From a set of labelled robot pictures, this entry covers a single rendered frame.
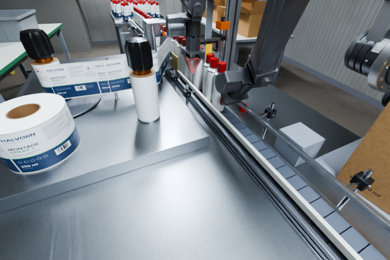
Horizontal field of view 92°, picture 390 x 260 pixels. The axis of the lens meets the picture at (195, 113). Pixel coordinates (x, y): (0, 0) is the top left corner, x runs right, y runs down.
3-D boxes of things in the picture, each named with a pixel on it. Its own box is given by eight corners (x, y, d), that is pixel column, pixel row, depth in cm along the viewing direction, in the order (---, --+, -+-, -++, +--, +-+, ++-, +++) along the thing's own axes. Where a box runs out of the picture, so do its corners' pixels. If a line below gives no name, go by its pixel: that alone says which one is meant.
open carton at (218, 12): (201, 20, 314) (202, -7, 292) (226, 19, 327) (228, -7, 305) (212, 25, 280) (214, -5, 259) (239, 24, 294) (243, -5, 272)
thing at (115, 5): (112, 14, 286) (109, -1, 274) (150, 13, 305) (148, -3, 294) (115, 20, 252) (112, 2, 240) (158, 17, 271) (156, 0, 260)
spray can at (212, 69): (202, 102, 86) (205, 57, 74) (212, 99, 88) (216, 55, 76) (209, 107, 82) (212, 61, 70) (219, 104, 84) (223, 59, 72)
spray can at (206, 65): (200, 95, 90) (202, 52, 78) (210, 94, 91) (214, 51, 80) (203, 101, 86) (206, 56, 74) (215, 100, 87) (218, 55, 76)
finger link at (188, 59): (187, 76, 78) (187, 53, 73) (181, 70, 83) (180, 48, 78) (202, 73, 80) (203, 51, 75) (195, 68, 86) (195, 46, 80)
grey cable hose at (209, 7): (203, 41, 96) (205, -8, 84) (209, 40, 98) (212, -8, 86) (206, 43, 94) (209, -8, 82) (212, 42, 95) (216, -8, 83)
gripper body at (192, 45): (190, 58, 71) (190, 38, 67) (180, 51, 79) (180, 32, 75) (205, 56, 74) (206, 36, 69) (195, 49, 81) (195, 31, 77)
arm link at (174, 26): (203, 3, 62) (196, -4, 67) (169, 4, 59) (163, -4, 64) (200, 39, 70) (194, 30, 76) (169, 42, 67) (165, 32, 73)
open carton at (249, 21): (222, 31, 249) (225, -3, 227) (254, 28, 265) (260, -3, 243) (240, 39, 217) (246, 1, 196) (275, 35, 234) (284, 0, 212)
